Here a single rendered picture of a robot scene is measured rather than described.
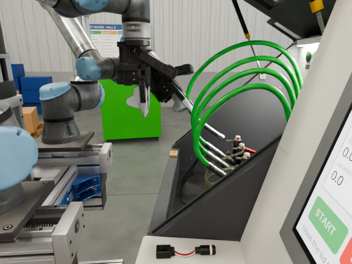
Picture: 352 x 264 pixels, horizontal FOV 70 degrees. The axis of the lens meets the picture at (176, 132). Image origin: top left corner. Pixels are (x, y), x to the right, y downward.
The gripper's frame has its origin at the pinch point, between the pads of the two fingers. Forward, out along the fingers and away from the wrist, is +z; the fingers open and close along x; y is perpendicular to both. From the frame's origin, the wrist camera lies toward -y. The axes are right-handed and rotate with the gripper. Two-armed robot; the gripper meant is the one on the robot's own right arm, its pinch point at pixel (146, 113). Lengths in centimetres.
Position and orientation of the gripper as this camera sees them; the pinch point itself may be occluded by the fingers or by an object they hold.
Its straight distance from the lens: 73.9
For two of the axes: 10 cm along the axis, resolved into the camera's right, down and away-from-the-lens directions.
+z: -0.1, 9.6, 2.8
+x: -0.8, 2.8, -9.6
